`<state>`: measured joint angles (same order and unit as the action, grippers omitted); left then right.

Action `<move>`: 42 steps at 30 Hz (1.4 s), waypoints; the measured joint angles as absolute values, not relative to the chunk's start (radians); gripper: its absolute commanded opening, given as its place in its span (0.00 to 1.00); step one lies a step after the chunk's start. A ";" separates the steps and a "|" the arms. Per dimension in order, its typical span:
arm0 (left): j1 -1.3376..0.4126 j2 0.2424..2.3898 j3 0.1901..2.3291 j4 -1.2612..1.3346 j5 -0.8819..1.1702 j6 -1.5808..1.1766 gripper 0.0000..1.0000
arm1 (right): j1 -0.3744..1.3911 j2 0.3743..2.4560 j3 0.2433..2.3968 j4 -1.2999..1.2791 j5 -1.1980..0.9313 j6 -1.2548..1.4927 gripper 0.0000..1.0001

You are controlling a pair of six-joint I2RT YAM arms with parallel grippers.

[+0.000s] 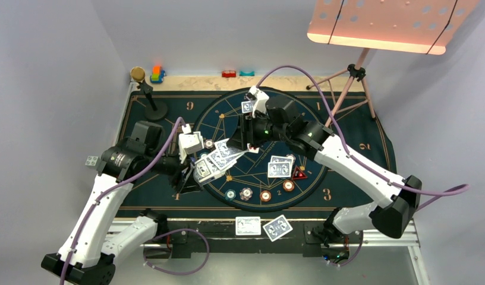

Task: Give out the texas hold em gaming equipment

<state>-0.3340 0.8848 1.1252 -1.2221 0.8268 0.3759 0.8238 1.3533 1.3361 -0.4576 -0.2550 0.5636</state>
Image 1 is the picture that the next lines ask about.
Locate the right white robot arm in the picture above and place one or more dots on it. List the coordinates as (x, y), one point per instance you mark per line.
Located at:
(394, 203)

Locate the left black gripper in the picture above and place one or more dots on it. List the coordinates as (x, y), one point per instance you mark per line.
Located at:
(185, 182)

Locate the blue playing card deck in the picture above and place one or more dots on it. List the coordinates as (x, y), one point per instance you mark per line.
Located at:
(215, 164)

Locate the pink blue poker chip stack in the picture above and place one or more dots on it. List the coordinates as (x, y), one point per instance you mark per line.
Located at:
(246, 194)

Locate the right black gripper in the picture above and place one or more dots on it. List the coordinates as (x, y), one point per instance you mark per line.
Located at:
(246, 133)

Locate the pink chips seat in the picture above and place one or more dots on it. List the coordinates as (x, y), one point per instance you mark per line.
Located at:
(208, 144)

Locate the ten of diamonds card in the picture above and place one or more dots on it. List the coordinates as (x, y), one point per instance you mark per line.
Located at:
(252, 149)

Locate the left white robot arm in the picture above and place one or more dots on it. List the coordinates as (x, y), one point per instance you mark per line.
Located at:
(88, 256)

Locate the red dealer button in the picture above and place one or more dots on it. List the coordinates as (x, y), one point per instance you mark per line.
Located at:
(298, 174)

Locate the dealt card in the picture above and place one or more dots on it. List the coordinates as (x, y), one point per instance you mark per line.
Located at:
(277, 228)
(248, 226)

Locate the orange poker chip stack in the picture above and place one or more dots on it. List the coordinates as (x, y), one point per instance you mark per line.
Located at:
(265, 196)

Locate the red toy block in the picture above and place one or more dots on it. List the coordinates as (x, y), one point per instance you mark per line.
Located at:
(229, 73)

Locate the dark green rectangular poker mat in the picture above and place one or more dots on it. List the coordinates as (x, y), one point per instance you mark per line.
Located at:
(327, 182)

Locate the orange chips seat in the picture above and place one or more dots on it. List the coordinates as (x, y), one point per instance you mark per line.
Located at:
(288, 185)

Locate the teal poker chip stack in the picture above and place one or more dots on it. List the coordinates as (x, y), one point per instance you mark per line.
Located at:
(230, 195)

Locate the round blue poker mat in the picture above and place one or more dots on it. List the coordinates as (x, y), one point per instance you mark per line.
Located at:
(218, 122)

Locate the orange green blue toy blocks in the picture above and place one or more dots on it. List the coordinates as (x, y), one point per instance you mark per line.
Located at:
(158, 74)

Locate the black aluminium mounting rail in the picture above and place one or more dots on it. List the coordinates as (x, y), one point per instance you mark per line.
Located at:
(306, 238)

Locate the dealt card seat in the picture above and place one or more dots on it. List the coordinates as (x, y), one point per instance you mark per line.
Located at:
(289, 159)
(246, 107)

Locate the pink music stand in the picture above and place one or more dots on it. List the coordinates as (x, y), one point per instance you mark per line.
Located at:
(411, 26)

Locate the grey lego brick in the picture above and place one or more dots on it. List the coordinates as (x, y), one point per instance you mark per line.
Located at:
(92, 162)

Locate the teal toy block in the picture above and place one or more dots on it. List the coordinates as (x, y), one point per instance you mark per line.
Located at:
(246, 73)

